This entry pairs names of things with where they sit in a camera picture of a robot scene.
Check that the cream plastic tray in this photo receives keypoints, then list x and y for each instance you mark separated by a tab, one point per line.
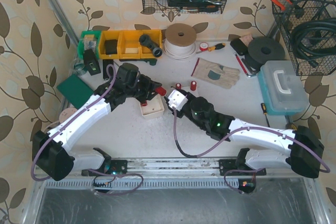
152	109

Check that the red handled hex key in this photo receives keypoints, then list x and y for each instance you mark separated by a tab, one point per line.
247	69

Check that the black pipe fitting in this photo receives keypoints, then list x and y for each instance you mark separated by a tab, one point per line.
147	42

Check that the red tape roll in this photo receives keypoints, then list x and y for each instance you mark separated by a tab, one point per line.
203	46

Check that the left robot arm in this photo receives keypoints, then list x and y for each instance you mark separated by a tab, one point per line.
52	151

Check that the medium red spring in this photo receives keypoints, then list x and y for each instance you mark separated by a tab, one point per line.
193	85

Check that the yellow plastic bin trio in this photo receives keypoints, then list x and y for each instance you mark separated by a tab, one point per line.
125	45

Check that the small yellow screwdriver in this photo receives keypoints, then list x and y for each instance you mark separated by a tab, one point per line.
263	107

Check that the long red spring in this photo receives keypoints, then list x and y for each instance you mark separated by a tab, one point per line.
161	91

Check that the black filament spool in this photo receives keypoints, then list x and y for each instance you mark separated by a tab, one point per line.
263	49

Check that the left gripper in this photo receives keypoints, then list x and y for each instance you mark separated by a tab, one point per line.
148	91

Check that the beige work glove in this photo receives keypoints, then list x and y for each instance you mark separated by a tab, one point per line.
215	73

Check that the black green device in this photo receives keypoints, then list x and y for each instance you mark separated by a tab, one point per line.
91	62

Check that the white cable spool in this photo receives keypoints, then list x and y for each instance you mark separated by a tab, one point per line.
180	41

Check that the yellow black screwdriver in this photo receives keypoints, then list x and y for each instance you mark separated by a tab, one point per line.
212	48

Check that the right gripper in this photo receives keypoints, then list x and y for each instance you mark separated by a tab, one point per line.
170	104

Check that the white peg board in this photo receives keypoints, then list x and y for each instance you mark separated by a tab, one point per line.
187	89

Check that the right wire basket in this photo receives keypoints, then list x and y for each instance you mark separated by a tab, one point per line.
308	30

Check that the clear teal storage box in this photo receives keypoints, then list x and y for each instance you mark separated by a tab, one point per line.
282	90

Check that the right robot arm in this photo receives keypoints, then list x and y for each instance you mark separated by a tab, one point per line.
299	149

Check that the black rectangular block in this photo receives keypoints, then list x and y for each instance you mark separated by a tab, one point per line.
107	71

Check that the green plastic bin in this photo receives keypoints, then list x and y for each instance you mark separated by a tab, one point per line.
88	40

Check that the black pouch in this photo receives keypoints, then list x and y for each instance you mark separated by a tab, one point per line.
239	47

